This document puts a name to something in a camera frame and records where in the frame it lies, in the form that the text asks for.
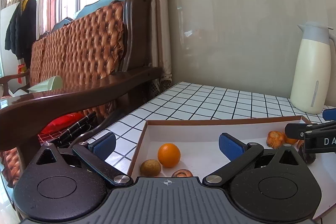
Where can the wooden chair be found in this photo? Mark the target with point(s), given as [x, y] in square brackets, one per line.
[10, 79]

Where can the black checked white tablecloth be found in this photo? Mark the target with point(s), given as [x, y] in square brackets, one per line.
[210, 103]

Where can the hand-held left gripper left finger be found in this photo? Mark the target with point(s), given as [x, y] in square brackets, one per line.
[105, 146]

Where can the round dark purple fruit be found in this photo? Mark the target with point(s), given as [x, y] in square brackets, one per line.
[307, 158]

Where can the black checked cloth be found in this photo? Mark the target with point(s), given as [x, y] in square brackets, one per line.
[73, 132]

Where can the wooden sofa with tufted cushion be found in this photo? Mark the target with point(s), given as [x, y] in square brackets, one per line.
[86, 50]

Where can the yellow garment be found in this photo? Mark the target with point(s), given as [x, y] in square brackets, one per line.
[24, 4]

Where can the orange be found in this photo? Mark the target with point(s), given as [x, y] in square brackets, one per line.
[290, 140]
[169, 155]

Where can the cream thermos jug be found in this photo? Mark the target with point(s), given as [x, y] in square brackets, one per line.
[311, 69]

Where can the black coat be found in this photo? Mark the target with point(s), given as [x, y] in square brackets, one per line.
[21, 29]

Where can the red plastic bag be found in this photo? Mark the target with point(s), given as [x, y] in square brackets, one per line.
[61, 123]

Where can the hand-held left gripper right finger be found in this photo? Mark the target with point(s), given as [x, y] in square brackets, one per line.
[231, 146]

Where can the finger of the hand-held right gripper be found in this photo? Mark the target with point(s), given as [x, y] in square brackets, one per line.
[296, 130]
[330, 113]

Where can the brown cardboard box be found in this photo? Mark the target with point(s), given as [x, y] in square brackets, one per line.
[199, 140]

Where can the brown fruit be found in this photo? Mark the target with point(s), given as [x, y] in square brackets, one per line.
[182, 174]

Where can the light green cup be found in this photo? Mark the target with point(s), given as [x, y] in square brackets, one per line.
[50, 84]

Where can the lumpy orange-brown fruit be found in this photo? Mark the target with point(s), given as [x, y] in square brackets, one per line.
[275, 139]

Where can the small brown longan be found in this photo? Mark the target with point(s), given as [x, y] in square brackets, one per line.
[150, 167]

